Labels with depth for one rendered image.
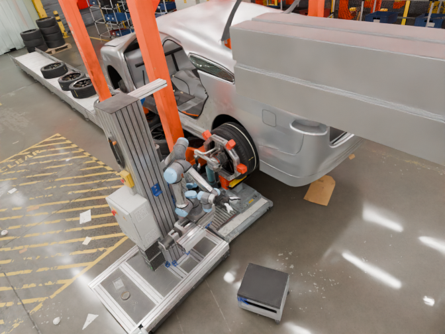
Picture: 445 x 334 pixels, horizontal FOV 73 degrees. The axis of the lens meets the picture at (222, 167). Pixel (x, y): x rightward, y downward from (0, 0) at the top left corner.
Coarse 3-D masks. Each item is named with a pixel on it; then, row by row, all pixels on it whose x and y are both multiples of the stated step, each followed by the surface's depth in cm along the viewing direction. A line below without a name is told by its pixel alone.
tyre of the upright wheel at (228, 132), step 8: (216, 128) 346; (224, 128) 335; (232, 128) 334; (240, 128) 334; (224, 136) 329; (232, 136) 326; (240, 136) 328; (248, 136) 331; (240, 144) 324; (248, 144) 329; (240, 152) 323; (248, 152) 329; (256, 152) 335; (240, 160) 331; (248, 160) 330; (256, 160) 341; (248, 168) 336; (240, 176) 348
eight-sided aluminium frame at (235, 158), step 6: (210, 138) 338; (216, 138) 332; (204, 144) 356; (222, 144) 325; (228, 150) 323; (234, 156) 326; (234, 162) 325; (234, 168) 332; (222, 174) 361; (228, 174) 359; (234, 174) 338; (228, 180) 357
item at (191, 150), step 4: (188, 148) 378; (192, 148) 386; (196, 148) 393; (200, 148) 398; (204, 148) 397; (188, 152) 372; (192, 152) 376; (192, 156) 379; (192, 160) 380; (200, 160) 389; (204, 160) 394; (192, 164) 382; (200, 164) 392
